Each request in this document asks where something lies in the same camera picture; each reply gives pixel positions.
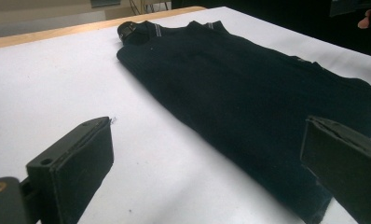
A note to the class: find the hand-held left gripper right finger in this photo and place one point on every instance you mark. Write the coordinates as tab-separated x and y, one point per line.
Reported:
342	158

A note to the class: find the dark navy pants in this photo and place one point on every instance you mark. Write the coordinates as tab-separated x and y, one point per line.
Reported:
236	93

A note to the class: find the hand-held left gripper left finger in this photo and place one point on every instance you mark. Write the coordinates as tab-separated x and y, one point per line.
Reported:
78	161

